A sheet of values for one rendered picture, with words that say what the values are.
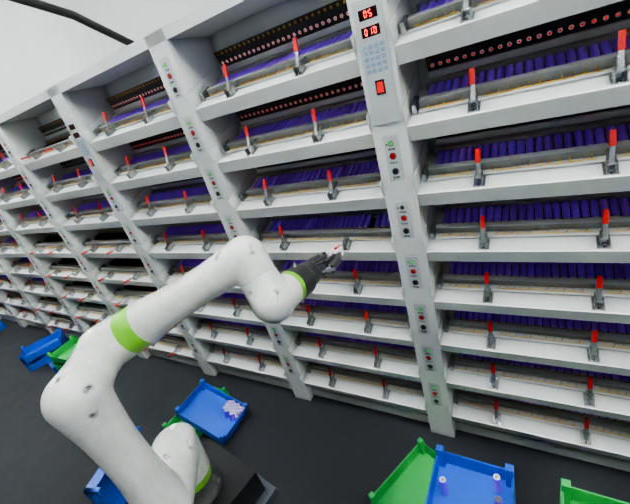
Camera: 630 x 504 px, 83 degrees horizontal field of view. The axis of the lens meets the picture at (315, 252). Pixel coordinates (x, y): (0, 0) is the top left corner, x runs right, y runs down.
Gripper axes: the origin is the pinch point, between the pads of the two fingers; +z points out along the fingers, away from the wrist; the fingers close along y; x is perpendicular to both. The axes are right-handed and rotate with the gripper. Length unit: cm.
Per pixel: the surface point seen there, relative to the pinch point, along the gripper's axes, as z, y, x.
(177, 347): 22, -141, -72
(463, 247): 8.2, 37.9, -1.3
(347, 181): 9.0, 4.0, 21.6
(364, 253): 7.0, 7.0, -2.5
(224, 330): 22, -92, -53
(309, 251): 7.0, -14.7, -1.7
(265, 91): -3, -12, 52
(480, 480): -15, 42, -63
